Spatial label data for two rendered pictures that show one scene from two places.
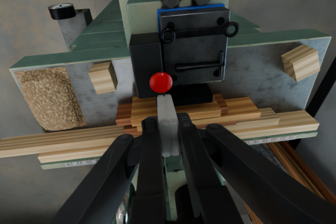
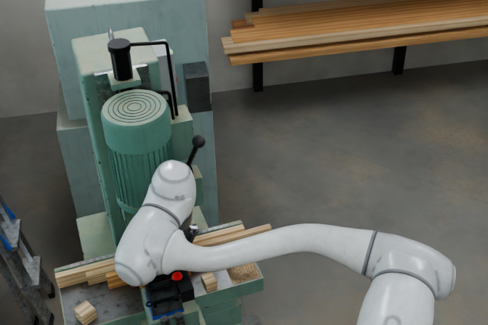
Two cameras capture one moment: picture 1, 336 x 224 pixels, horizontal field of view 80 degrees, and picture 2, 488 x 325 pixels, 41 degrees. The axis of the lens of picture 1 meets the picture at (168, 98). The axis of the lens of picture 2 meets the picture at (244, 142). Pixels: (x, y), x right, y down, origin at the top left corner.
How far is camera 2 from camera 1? 1.65 m
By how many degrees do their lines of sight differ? 24
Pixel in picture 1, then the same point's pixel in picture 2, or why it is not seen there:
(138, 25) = (192, 303)
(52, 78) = (237, 276)
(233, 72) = (126, 301)
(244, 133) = (110, 262)
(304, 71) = (84, 306)
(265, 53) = (109, 315)
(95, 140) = (210, 243)
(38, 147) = (245, 233)
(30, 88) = (247, 268)
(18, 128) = not seen: hidden behind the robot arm
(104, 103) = not seen: hidden behind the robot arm
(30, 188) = (335, 144)
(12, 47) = not seen: outside the picture
